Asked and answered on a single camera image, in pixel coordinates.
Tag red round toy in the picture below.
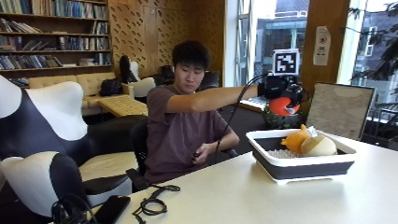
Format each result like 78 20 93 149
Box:
267 96 300 118

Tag dark speckled plant pot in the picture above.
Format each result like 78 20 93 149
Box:
260 106 302 131

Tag person in maroon shirt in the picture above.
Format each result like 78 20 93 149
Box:
142 40 266 185

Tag white marker cube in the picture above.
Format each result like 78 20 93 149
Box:
271 48 300 77

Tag framed grey board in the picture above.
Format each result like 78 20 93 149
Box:
304 81 376 142

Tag orange toy fruit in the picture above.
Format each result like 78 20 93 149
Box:
279 123 312 154

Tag black office chair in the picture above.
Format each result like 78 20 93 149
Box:
123 119 239 191

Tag white paper sign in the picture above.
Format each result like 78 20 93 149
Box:
312 25 331 67

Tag beige round toy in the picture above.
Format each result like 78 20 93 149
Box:
299 134 338 158

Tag white spiky mat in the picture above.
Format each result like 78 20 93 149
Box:
264 148 304 160

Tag dark lounge chair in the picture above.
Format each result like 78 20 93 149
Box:
198 70 222 92

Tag white and grey basin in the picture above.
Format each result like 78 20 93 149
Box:
244 128 358 186

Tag yellow tufted ottoman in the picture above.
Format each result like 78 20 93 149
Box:
97 95 149 119

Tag green tree branches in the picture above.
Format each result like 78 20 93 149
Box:
347 1 398 118

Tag black phone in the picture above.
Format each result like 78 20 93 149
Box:
91 194 131 224

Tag slim black and white chair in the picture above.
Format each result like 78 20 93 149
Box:
118 54 157 98

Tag black backpack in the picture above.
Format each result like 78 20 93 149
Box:
98 77 123 97

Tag yellow tufted sofa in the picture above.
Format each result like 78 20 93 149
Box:
28 72 137 117

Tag large black and white armchair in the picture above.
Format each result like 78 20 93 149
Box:
0 74 149 183

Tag row of books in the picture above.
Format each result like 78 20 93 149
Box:
0 52 113 71
0 0 109 21
0 18 110 35
0 35 111 52

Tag wooden bookshelf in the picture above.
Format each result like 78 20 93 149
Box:
0 0 114 89

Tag black glove cable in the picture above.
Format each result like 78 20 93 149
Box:
211 72 271 163

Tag black strap cord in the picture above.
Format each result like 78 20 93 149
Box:
130 183 181 224

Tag bundle of black cables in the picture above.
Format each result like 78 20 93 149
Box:
49 193 99 224

